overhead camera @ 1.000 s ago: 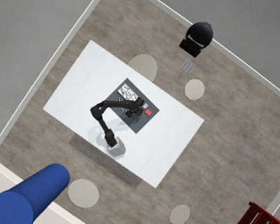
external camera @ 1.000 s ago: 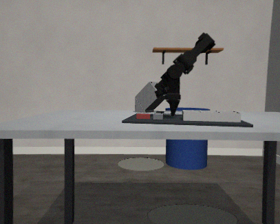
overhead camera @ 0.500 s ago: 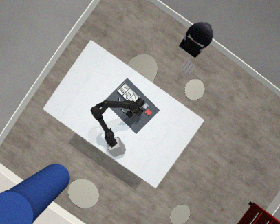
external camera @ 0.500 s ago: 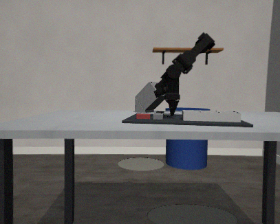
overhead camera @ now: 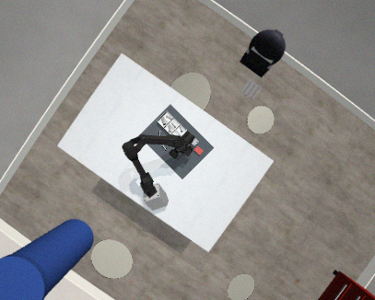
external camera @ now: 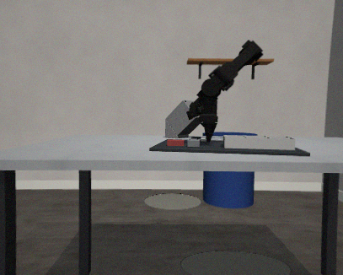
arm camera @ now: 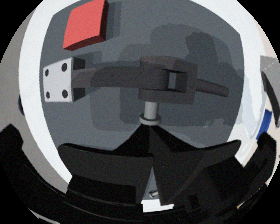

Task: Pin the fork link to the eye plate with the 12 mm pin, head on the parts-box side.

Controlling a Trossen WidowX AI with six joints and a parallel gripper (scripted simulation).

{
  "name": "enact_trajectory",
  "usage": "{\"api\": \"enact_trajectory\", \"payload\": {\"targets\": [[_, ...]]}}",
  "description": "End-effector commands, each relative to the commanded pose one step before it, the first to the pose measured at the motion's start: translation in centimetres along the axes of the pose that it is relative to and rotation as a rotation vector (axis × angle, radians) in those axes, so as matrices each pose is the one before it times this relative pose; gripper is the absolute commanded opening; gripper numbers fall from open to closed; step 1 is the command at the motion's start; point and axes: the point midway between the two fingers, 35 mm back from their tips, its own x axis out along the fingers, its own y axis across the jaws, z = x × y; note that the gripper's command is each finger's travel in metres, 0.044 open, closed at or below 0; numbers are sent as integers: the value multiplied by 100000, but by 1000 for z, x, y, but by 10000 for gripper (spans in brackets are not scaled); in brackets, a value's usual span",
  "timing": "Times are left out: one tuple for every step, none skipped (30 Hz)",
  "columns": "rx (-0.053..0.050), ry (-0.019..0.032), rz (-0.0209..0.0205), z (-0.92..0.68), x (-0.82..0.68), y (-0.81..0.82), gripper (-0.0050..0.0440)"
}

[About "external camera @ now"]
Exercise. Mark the red square block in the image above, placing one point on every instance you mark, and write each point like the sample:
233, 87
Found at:
175, 142

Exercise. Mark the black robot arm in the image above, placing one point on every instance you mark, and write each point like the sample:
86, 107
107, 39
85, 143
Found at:
223, 76

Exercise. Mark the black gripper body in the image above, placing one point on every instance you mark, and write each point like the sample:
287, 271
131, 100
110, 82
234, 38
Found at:
210, 108

